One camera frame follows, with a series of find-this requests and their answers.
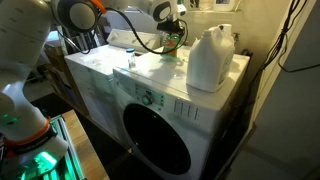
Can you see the small clear glass jar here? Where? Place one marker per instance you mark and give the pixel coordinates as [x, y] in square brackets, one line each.
[131, 58]

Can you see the large white detergent jug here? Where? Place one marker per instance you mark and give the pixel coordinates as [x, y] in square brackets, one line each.
[210, 58]

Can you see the white front-load washing machine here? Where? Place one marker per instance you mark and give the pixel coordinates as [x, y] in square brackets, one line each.
[173, 128]

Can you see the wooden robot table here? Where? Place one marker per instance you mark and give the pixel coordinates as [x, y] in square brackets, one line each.
[90, 163]

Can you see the white top-load dryer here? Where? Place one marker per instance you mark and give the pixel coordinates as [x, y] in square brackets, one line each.
[93, 75]

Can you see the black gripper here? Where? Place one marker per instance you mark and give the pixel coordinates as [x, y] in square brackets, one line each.
[171, 27]

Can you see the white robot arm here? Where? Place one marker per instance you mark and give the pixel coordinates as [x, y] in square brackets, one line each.
[32, 145]

